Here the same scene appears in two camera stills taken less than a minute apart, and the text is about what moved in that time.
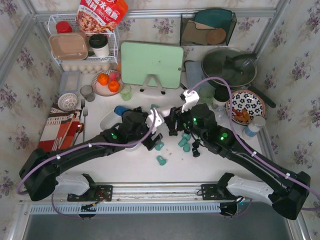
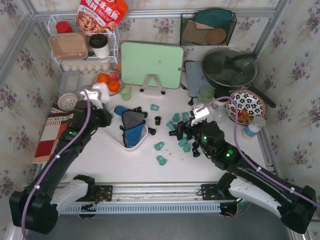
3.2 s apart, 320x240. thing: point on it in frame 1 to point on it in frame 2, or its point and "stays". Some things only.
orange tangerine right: (113, 86) stays
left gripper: (152, 139) to (105, 118)
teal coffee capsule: (186, 148) stays
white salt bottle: (251, 131) stays
